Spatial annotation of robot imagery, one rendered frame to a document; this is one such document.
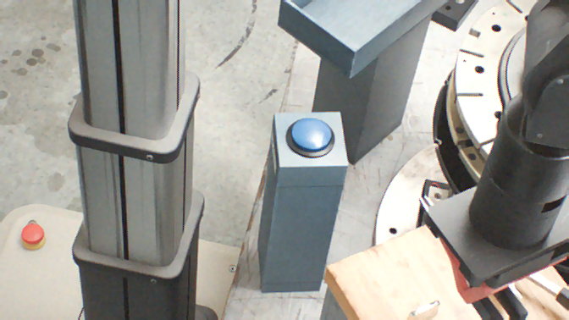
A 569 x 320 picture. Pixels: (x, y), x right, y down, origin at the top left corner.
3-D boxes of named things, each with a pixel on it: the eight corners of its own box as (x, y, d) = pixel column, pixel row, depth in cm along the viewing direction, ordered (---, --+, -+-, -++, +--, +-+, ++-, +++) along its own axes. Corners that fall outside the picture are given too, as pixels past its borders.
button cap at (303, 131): (328, 121, 111) (328, 115, 110) (332, 152, 109) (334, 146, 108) (290, 122, 110) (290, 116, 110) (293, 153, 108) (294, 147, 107)
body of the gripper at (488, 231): (588, 239, 78) (622, 177, 72) (472, 294, 74) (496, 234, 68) (533, 173, 81) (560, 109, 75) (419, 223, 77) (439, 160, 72)
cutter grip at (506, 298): (524, 322, 83) (529, 312, 81) (515, 327, 82) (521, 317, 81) (494, 281, 84) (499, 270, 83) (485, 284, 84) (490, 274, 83)
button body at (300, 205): (313, 241, 132) (339, 111, 112) (320, 291, 128) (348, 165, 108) (256, 243, 131) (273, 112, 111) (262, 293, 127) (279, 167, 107)
